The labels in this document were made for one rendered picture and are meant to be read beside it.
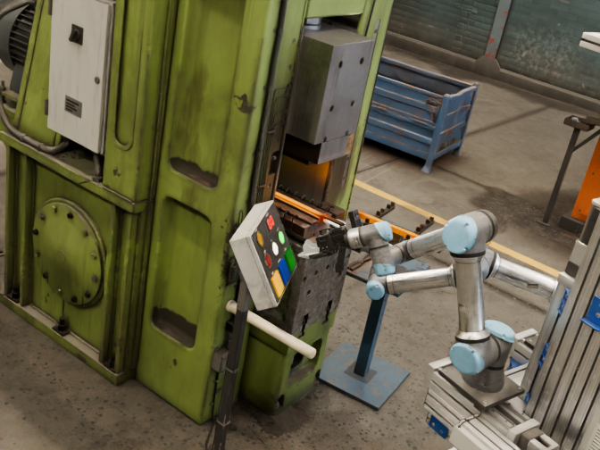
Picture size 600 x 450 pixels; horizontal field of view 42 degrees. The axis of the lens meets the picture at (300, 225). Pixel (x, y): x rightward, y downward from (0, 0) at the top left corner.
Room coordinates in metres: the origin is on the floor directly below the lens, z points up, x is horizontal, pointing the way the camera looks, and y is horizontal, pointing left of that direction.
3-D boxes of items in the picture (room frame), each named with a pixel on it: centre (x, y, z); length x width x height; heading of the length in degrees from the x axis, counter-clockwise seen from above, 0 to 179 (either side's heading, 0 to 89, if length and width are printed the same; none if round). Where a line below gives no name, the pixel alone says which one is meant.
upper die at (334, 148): (3.19, 0.10, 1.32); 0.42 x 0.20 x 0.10; 58
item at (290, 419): (3.05, -0.11, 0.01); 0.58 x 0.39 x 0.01; 148
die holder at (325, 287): (3.24, 0.08, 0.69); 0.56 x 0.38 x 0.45; 58
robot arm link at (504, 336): (2.37, -0.74, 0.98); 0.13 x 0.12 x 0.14; 140
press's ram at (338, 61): (3.22, 0.08, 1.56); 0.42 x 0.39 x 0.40; 58
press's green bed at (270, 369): (3.24, 0.08, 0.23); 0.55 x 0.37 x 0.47; 58
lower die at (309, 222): (3.19, 0.10, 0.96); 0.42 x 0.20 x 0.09; 58
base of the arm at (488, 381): (2.38, -0.75, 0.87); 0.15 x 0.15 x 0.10
